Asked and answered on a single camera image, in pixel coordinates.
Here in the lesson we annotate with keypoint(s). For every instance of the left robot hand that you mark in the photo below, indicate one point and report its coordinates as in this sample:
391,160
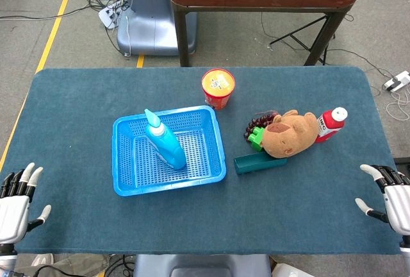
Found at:
13,213

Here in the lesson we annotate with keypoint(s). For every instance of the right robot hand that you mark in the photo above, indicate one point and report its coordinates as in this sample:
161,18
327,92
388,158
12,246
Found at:
398,206

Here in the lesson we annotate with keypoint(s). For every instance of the blue detergent bottle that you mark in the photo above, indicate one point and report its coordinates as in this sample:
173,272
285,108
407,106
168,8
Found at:
166,145

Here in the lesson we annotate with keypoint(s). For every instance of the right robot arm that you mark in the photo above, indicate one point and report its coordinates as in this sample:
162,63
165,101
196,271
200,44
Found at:
405,245

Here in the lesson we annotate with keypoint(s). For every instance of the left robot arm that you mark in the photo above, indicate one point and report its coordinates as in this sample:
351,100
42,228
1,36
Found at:
6,257

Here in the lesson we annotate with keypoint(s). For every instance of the white shoe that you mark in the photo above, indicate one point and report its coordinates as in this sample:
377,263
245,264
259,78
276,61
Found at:
43,259

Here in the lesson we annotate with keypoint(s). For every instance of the teal felt table mat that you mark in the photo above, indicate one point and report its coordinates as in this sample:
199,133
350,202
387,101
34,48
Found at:
96,225

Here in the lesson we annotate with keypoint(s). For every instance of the red bottle white cap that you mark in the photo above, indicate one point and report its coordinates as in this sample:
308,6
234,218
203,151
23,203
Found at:
330,124

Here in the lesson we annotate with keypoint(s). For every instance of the white power strip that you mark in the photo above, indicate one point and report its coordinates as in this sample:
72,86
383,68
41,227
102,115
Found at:
107,15
402,79

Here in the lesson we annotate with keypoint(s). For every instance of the brown plush bear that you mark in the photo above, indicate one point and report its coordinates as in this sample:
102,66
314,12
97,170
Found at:
288,139

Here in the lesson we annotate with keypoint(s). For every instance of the teal mahjong tile rack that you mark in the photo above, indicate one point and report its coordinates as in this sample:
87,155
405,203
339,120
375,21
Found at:
253,163

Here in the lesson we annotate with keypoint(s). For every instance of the blue plastic perforated basket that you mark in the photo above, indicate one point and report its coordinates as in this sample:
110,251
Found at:
166,189

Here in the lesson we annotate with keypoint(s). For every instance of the green toy building block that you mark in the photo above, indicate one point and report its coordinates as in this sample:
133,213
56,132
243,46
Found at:
256,139

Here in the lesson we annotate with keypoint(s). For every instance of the dark red grape bunch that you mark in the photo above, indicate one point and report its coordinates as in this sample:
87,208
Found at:
256,124

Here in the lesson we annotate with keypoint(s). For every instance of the black tripod stand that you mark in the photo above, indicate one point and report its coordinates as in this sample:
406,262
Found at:
301,41

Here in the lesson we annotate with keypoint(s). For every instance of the grey robot torso base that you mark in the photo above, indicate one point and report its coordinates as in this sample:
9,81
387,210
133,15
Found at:
201,264

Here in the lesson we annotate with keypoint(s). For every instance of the red instant noodle cup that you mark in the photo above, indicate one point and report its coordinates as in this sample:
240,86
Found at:
218,81

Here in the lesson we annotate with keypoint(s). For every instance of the brown mahjong table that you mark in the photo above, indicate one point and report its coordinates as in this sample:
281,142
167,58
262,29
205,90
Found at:
256,1

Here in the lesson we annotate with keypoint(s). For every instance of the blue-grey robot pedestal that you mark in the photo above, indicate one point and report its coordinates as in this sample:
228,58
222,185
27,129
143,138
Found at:
153,27

